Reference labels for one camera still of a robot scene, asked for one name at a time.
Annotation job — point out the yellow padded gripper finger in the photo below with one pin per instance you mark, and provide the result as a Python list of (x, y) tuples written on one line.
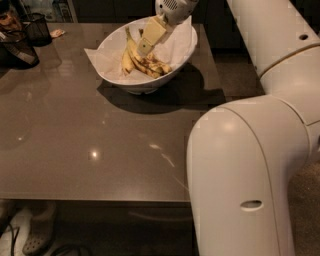
[(153, 32)]

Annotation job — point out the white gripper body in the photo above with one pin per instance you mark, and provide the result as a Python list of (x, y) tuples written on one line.
[(174, 12)]

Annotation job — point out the spotted yellow banana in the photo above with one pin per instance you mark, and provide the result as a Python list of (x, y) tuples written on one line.
[(152, 66), (132, 46)]

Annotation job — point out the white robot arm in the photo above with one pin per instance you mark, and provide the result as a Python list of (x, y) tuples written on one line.
[(241, 155)]

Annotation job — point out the white paper bowl liner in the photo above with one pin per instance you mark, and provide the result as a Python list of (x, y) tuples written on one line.
[(180, 40)]

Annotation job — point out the small yellow banana left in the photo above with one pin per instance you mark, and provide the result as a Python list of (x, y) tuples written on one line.
[(126, 63)]

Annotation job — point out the white ceramic bowl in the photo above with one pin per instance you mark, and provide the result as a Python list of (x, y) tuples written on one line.
[(143, 85)]

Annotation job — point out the shelf with boxes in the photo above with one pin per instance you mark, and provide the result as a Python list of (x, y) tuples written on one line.
[(55, 11)]

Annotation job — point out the black mesh pen cup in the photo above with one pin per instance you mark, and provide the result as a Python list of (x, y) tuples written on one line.
[(36, 28)]

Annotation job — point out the black mesh basket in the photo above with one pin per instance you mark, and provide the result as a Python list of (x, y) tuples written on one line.
[(21, 53)]

